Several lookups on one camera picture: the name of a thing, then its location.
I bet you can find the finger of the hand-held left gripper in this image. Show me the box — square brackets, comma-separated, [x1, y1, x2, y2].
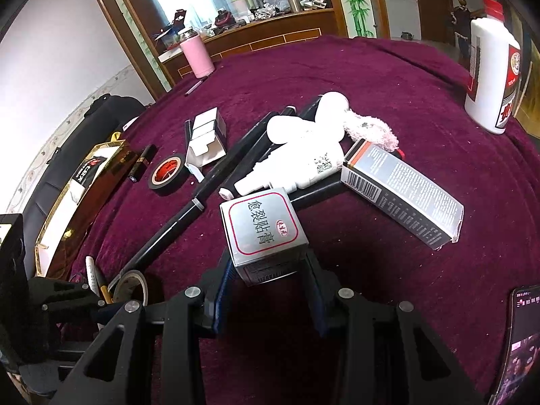
[27, 277, 123, 325]

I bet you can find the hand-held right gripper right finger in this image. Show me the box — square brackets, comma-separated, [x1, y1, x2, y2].
[304, 251, 486, 405]

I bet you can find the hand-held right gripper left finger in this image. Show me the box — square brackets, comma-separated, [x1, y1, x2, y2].
[48, 255, 236, 405]

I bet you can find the silver square plaster box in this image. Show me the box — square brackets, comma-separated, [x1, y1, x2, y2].
[219, 188, 309, 287]

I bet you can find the gold-edged white tray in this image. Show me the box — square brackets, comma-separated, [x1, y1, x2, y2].
[34, 139, 136, 279]

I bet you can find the black tape roll red core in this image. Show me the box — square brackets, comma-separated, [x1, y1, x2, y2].
[147, 153, 187, 195]

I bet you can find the white and blue medicine box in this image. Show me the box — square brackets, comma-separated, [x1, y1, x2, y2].
[186, 107, 228, 176]

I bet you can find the tall white bottle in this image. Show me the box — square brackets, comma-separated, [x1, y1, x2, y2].
[267, 115, 315, 146]

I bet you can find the white pen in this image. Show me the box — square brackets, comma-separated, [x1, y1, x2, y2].
[85, 255, 100, 296]

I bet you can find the black tape roll white core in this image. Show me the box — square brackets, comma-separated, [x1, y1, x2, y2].
[114, 270, 150, 306]

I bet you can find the black pouch white print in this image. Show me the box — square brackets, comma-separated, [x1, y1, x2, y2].
[72, 156, 106, 188]

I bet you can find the grey long carton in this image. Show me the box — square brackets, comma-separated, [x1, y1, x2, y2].
[341, 138, 465, 250]

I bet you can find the white bottle green cross label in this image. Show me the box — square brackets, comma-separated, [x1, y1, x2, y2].
[233, 138, 346, 194]

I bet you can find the black and gold lipstick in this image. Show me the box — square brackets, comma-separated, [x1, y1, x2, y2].
[129, 144, 158, 184]

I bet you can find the black leather sofa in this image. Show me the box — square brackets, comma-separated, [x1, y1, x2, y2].
[21, 95, 146, 237]

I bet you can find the pink fluffy cloth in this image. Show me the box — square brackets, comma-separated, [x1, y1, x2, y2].
[342, 110, 399, 153]

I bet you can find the round white bottle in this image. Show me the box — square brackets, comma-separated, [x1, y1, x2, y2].
[316, 91, 350, 136]

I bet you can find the smartphone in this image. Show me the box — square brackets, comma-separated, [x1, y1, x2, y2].
[489, 287, 540, 405]

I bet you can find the maroon tablecloth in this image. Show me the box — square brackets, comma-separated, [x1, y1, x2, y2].
[70, 36, 540, 405]

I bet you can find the pink tumbler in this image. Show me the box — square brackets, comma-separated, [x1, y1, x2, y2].
[180, 29, 216, 79]

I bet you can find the wooden counter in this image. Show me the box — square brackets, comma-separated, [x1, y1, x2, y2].
[158, 8, 338, 89]

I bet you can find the white liquor bottle red cap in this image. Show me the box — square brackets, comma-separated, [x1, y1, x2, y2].
[464, 0, 521, 135]

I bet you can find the bamboo painted panel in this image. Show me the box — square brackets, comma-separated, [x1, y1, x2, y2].
[337, 0, 376, 38]

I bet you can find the person in background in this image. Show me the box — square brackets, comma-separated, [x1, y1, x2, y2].
[449, 0, 473, 68]

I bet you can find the wooden door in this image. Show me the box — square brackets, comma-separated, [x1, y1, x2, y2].
[411, 0, 454, 43]

